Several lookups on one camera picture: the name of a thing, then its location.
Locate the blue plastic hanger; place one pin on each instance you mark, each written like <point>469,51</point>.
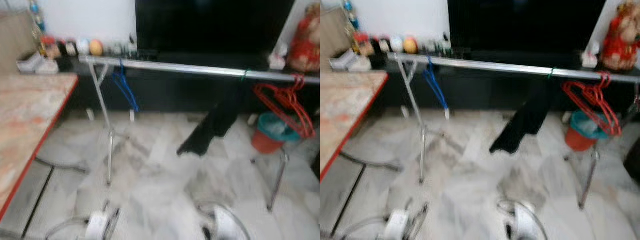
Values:
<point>438,87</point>
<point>128,90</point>

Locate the red plastic hanger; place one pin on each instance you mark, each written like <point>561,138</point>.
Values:
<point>295,115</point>
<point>590,95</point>
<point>605,115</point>
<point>280,97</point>

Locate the green plastic hanger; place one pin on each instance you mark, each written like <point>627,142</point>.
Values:
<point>244,75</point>
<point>551,73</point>

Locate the black shirt with green logo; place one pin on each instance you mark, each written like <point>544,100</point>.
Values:
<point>525,120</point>
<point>215,122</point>

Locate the red bucket with teal bag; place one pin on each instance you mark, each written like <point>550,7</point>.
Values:
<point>267,135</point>
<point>582,135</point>

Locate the marble top folding table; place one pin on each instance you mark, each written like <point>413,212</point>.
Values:
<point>25,120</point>
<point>345,110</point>

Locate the grey brown fabric sofa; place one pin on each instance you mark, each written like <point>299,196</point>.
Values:
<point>632,167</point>

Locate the silver metal clothes rack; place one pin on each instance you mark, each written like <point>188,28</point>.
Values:
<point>500,66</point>
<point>175,67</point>

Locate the white cardboard box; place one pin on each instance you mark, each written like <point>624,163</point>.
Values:
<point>350,60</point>
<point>37,64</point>

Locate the orange round toy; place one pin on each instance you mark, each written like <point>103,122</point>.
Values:
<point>96,47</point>
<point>410,45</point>

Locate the white round toy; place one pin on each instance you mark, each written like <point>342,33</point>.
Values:
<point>82,47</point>
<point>396,44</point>

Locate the jar with red lid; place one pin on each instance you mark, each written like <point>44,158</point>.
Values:
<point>361,44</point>
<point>48,46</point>

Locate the small white packet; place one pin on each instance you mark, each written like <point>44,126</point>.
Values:
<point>590,57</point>
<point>278,59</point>

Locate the red laughing Buddha statue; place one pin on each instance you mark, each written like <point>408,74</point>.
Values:
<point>304,45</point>
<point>620,42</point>

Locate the black television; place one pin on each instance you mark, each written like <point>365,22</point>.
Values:
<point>215,25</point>
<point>525,22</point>

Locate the hanging bead ornament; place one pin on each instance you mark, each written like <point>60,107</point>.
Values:
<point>350,14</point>
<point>36,15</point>

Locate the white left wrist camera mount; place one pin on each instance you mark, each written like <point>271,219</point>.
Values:
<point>397,224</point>
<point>97,225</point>

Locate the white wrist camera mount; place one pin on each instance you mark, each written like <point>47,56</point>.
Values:
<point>227,225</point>
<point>97,225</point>
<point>527,222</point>
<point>397,224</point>

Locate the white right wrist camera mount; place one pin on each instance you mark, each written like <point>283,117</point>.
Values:
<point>527,222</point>
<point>227,225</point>

